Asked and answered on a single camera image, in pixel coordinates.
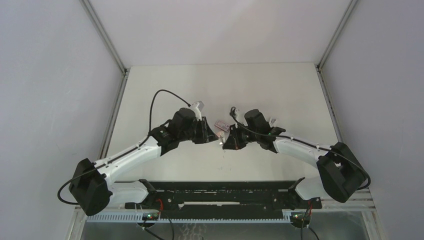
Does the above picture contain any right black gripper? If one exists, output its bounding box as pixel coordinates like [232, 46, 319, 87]
[224, 122, 260, 151]

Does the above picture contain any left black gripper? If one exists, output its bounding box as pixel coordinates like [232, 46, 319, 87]
[178, 116, 217, 144]

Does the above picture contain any red white staple box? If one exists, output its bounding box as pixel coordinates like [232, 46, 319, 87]
[214, 120, 230, 133]

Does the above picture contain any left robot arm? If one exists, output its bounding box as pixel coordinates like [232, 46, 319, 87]
[68, 108, 219, 216]

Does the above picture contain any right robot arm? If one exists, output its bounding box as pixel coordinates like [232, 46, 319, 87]
[222, 106, 371, 208]

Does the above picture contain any left green circuit board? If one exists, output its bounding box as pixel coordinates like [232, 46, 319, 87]
[142, 213, 160, 222]

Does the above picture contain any green circuit board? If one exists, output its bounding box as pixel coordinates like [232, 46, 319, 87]
[142, 213, 160, 222]
[290, 212, 311, 229]

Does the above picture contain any right green circuit board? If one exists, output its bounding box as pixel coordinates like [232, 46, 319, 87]
[290, 212, 311, 229]

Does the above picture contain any right black camera cable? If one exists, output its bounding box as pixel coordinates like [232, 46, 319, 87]
[229, 106, 372, 240]

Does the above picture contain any black camera cable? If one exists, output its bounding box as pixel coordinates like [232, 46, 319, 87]
[56, 89, 193, 206]
[229, 106, 372, 240]

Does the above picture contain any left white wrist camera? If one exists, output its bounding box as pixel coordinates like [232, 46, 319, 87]
[189, 101, 204, 121]

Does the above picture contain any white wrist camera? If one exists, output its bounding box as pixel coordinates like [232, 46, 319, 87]
[268, 117, 277, 128]
[189, 101, 204, 121]

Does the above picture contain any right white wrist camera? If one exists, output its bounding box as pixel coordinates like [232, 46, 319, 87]
[268, 117, 277, 128]

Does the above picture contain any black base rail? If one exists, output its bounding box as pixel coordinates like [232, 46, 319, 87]
[125, 179, 323, 219]

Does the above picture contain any left black camera cable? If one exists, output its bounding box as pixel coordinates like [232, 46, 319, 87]
[56, 89, 193, 206]

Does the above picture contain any left aluminium frame post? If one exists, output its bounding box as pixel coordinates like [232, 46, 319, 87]
[78, 0, 129, 75]

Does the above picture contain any aluminium frame post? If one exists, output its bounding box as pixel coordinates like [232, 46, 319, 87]
[78, 0, 129, 75]
[316, 0, 360, 72]

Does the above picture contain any right aluminium frame post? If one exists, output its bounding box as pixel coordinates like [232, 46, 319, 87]
[316, 0, 360, 72]

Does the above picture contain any white slotted cable duct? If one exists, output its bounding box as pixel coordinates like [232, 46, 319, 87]
[86, 212, 291, 224]

